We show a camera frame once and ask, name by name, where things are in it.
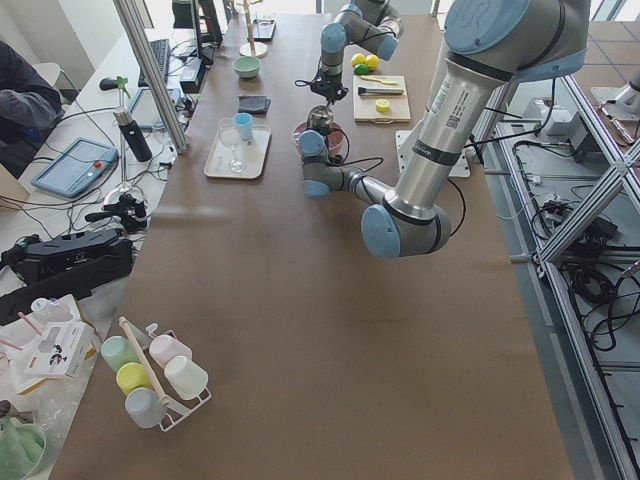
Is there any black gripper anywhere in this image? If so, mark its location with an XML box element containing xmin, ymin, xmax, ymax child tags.
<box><xmin>294</xmin><ymin>71</ymin><xmax>348</xmax><ymax>102</ymax></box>

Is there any silver metal ice scoop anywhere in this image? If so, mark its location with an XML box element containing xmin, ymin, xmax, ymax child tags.
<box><xmin>306</xmin><ymin>105</ymin><xmax>334</xmax><ymax>135</ymax></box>

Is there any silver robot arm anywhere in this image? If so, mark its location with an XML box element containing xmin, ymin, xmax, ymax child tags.
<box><xmin>299</xmin><ymin>1</ymin><xmax>590</xmax><ymax>259</ymax></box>
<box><xmin>294</xmin><ymin>0</ymin><xmax>404</xmax><ymax>104</ymax></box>

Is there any wooden cup tree stand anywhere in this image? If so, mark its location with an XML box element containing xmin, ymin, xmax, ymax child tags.
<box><xmin>239</xmin><ymin>0</ymin><xmax>268</xmax><ymax>58</ymax></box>

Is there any blue cup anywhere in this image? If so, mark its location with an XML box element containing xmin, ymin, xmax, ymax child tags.
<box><xmin>233</xmin><ymin>112</ymin><xmax>253</xmax><ymax>141</ymax></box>

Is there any pink plastic cup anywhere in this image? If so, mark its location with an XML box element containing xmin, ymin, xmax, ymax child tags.
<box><xmin>149</xmin><ymin>334</ymin><xmax>192</xmax><ymax>368</ymax></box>

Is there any white plastic cup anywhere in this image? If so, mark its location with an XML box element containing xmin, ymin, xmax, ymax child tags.
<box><xmin>164</xmin><ymin>355</ymin><xmax>209</xmax><ymax>400</ymax></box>

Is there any green plastic cup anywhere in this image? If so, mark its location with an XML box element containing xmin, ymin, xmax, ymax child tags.
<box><xmin>100</xmin><ymin>335</ymin><xmax>138</xmax><ymax>373</ymax></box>

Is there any yellow plastic cup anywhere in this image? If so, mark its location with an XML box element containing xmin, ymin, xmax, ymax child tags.
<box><xmin>116</xmin><ymin>362</ymin><xmax>153</xmax><ymax>395</ymax></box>

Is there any grey-blue plastic cup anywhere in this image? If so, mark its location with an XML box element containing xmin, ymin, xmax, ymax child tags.
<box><xmin>125</xmin><ymin>387</ymin><xmax>167</xmax><ymax>429</ymax></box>

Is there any steel muddler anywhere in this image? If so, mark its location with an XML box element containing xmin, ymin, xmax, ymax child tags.
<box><xmin>357</xmin><ymin>86</ymin><xmax>404</xmax><ymax>96</ymax></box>

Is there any yellow plastic knife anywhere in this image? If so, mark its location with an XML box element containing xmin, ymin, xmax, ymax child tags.
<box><xmin>359</xmin><ymin>75</ymin><xmax>399</xmax><ymax>85</ymax></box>

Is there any yellow lemon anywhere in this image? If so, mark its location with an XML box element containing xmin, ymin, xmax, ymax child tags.
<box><xmin>351</xmin><ymin>53</ymin><xmax>366</xmax><ymax>67</ymax></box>

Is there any bamboo cutting board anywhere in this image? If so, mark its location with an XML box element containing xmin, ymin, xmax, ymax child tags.
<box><xmin>353</xmin><ymin>75</ymin><xmax>411</xmax><ymax>123</ymax></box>

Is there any pink bowl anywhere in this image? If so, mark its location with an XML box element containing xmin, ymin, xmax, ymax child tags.
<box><xmin>292</xmin><ymin>122</ymin><xmax>345</xmax><ymax>156</ymax></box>

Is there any half lemon slice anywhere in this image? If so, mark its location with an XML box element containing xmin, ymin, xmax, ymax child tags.
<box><xmin>375</xmin><ymin>99</ymin><xmax>390</xmax><ymax>112</ymax></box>

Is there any grey folded cloth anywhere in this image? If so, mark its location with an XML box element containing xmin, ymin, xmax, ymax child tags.
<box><xmin>238</xmin><ymin>95</ymin><xmax>271</xmax><ymax>115</ymax></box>

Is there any green bowl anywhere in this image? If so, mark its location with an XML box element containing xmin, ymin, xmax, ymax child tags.
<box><xmin>232</xmin><ymin>56</ymin><xmax>261</xmax><ymax>80</ymax></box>

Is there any dark glass holder tray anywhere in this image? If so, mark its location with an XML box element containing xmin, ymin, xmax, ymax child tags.
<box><xmin>252</xmin><ymin>19</ymin><xmax>276</xmax><ymax>42</ymax></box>

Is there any clear wine glass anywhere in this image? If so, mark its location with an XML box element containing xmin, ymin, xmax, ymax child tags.
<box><xmin>218</xmin><ymin>117</ymin><xmax>247</xmax><ymax>173</ymax></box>

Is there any cream serving tray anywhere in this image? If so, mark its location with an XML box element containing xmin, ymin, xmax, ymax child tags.
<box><xmin>203</xmin><ymin>125</ymin><xmax>271</xmax><ymax>180</ymax></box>

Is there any black computer monitor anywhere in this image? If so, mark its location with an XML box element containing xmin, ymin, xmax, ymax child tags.
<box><xmin>171</xmin><ymin>0</ymin><xmax>223</xmax><ymax>67</ymax></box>

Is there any black keyboard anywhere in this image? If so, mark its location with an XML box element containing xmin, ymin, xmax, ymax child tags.
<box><xmin>148</xmin><ymin>39</ymin><xmax>171</xmax><ymax>82</ymax></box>

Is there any blue teach pendant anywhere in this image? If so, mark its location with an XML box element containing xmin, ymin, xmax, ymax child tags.
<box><xmin>128</xmin><ymin>87</ymin><xmax>164</xmax><ymax>131</ymax></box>
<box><xmin>31</xmin><ymin>138</ymin><xmax>118</xmax><ymax>198</ymax></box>

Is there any black thermos bottle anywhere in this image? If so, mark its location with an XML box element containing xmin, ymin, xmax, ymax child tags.
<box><xmin>113</xmin><ymin>107</ymin><xmax>152</xmax><ymax>162</ymax></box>

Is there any black computer mouse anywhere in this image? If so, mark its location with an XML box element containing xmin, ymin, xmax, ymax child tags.
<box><xmin>99</xmin><ymin>77</ymin><xmax>119</xmax><ymax>91</ymax></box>

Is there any person in dark clothes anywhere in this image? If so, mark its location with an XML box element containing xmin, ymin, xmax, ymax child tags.
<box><xmin>1</xmin><ymin>41</ymin><xmax>63</xmax><ymax>179</ymax></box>

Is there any black bag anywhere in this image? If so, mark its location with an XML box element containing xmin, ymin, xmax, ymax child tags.
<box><xmin>1</xmin><ymin>229</ymin><xmax>133</xmax><ymax>326</ymax></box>

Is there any white cardboard box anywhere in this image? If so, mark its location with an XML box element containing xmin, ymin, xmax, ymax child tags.
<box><xmin>1</xmin><ymin>295</ymin><xmax>99</xmax><ymax>395</ymax></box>

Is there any aluminium frame post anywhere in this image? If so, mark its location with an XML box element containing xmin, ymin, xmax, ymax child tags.
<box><xmin>113</xmin><ymin>0</ymin><xmax>189</xmax><ymax>154</ymax></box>

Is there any white wire cup rack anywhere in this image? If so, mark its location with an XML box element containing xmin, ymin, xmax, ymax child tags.
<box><xmin>118</xmin><ymin>317</ymin><xmax>213</xmax><ymax>433</ymax></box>

